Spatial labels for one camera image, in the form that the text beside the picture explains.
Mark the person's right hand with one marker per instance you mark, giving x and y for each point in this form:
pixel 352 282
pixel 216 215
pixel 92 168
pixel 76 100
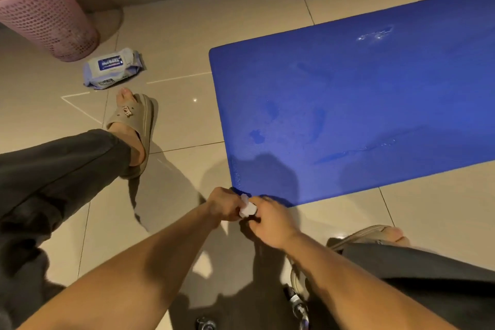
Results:
pixel 272 223

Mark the person's left hand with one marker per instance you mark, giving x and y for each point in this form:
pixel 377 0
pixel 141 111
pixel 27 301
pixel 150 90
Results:
pixel 221 204

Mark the person's right fingers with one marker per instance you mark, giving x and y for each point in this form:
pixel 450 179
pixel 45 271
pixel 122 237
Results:
pixel 258 211

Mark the person's left fingers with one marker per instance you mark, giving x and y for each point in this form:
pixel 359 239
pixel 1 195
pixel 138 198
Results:
pixel 234 206

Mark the white wet wipe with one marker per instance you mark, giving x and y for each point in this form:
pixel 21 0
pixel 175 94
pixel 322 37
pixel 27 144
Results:
pixel 246 208

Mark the person's left forearm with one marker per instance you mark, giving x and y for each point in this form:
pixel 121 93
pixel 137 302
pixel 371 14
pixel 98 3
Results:
pixel 123 275

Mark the person's right forearm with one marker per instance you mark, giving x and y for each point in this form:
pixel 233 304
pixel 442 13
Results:
pixel 359 283

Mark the beige slide sandal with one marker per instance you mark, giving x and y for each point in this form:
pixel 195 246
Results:
pixel 359 235
pixel 135 128

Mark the blue exercise mat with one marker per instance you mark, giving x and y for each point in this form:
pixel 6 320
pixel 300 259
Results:
pixel 359 101

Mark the person's right leg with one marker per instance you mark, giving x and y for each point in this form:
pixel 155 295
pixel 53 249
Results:
pixel 417 279

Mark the person's leg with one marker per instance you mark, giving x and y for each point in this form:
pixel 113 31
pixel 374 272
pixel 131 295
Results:
pixel 417 279
pixel 46 194

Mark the wet wipes pack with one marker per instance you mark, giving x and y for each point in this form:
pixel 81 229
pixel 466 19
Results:
pixel 111 68

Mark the person's left leg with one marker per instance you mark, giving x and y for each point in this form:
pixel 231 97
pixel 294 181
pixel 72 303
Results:
pixel 46 194

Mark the pink perforated waste basket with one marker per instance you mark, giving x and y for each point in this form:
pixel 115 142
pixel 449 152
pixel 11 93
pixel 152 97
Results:
pixel 36 5

